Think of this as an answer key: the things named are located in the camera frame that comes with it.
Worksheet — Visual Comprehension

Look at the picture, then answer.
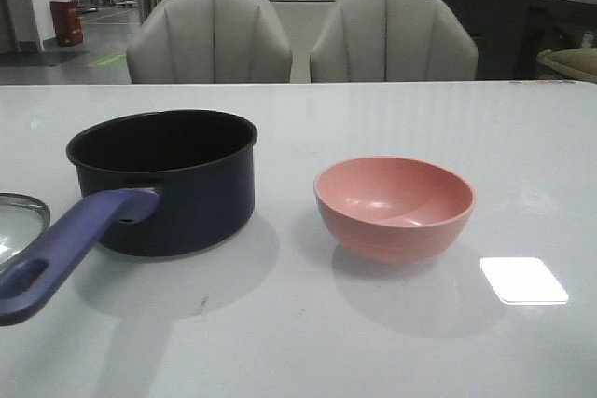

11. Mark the pink bowl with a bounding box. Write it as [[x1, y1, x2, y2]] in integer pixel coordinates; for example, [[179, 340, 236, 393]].
[[313, 156, 476, 264]]

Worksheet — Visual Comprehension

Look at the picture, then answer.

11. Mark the glass lid with blue knob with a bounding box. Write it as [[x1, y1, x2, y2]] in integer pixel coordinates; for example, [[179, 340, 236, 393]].
[[1, 192, 51, 270]]

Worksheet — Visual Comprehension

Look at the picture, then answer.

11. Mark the dark blue saucepan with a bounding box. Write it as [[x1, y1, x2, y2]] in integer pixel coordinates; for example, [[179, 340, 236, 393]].
[[1, 109, 257, 326]]

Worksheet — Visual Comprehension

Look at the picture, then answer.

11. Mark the right grey chair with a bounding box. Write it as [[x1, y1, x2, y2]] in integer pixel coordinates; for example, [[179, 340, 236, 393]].
[[309, 0, 479, 83]]

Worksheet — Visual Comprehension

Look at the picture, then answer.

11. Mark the grey chair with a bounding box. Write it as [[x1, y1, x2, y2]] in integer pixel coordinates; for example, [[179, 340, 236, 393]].
[[126, 0, 293, 84], [309, 0, 479, 83]]

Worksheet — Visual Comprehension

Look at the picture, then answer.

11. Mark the left grey chair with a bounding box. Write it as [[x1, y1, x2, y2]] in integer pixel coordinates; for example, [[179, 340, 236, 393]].
[[126, 0, 293, 84]]

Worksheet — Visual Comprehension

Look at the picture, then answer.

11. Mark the red trash bin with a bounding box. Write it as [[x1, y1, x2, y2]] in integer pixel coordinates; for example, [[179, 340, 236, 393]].
[[49, 0, 84, 46]]

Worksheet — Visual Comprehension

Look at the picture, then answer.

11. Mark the beige cushion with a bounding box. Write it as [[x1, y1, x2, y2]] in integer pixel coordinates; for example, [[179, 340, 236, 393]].
[[536, 48, 596, 84]]

